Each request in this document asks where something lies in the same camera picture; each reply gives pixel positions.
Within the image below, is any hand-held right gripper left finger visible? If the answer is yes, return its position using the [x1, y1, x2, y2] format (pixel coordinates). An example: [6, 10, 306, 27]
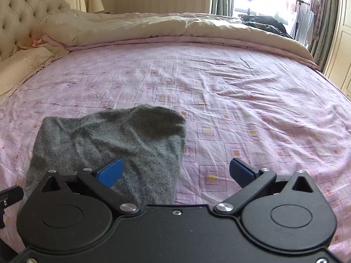
[41, 157, 139, 215]

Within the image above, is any grey knit sweater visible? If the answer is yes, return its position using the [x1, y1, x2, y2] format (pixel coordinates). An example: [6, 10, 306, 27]
[23, 104, 188, 206]

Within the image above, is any pink patterned bed sheet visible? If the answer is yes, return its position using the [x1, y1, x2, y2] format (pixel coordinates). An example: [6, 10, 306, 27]
[0, 34, 351, 258]

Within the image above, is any orange cloth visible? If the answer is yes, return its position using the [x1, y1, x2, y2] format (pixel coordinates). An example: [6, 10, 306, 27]
[29, 36, 46, 48]

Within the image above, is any cream duvet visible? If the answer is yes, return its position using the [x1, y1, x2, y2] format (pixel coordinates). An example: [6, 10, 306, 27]
[41, 9, 321, 71]

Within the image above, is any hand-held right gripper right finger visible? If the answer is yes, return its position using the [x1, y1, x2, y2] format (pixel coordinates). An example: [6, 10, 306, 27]
[215, 157, 315, 215]

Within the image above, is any pile of dark clothes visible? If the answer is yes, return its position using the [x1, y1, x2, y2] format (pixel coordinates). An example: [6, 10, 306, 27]
[239, 15, 292, 38]

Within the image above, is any cream pillow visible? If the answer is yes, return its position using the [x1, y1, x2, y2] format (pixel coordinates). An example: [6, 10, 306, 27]
[0, 46, 70, 105]

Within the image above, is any cream tufted headboard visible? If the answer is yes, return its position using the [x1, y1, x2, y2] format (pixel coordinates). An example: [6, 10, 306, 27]
[0, 0, 83, 61]

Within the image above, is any cream bedside lamp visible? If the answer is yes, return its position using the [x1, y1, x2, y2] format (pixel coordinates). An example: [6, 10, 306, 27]
[87, 0, 105, 14]

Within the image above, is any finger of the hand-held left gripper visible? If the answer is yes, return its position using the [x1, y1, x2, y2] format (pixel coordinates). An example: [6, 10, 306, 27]
[0, 186, 24, 228]

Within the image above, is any cream wardrobe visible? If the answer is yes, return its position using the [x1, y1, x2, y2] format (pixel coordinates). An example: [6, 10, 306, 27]
[325, 0, 351, 98]

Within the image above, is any hanging laundry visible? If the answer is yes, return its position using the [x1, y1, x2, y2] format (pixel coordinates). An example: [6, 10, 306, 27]
[290, 0, 322, 48]

